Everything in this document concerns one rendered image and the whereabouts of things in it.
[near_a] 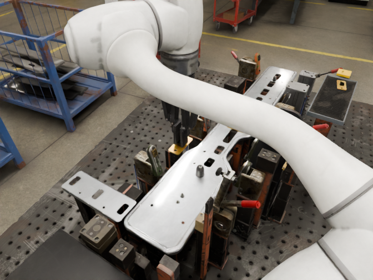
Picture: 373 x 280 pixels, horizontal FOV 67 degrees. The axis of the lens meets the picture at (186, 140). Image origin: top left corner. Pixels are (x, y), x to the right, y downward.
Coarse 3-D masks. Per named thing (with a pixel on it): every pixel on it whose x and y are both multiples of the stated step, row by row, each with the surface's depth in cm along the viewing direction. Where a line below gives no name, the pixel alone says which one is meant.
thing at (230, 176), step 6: (216, 174) 82; (222, 174) 82; (228, 174) 83; (234, 174) 82; (222, 180) 81; (228, 180) 80; (234, 180) 81; (222, 186) 83; (228, 186) 83; (222, 192) 85; (216, 198) 88; (222, 198) 86; (216, 204) 90
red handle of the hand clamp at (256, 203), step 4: (224, 200) 90; (224, 204) 89; (228, 204) 88; (232, 204) 87; (236, 204) 86; (240, 204) 85; (244, 204) 84; (248, 204) 83; (252, 204) 82; (256, 204) 81
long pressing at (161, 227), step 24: (264, 72) 173; (288, 72) 172; (264, 96) 152; (216, 144) 123; (192, 168) 112; (216, 168) 112; (168, 192) 103; (192, 192) 103; (216, 192) 102; (144, 216) 95; (168, 216) 95; (192, 216) 95; (144, 240) 89; (168, 240) 89
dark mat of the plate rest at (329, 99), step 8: (328, 80) 133; (336, 80) 133; (344, 80) 133; (328, 88) 127; (336, 88) 127; (352, 88) 127; (320, 96) 122; (328, 96) 122; (336, 96) 122; (344, 96) 122; (312, 104) 117; (320, 104) 117; (328, 104) 117; (336, 104) 117; (344, 104) 117; (320, 112) 113; (328, 112) 113; (336, 112) 113; (344, 112) 113
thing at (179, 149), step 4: (188, 140) 86; (192, 140) 86; (176, 144) 85; (172, 148) 83; (176, 148) 83; (180, 148) 83; (184, 148) 83; (172, 152) 82; (176, 152) 82; (180, 152) 82
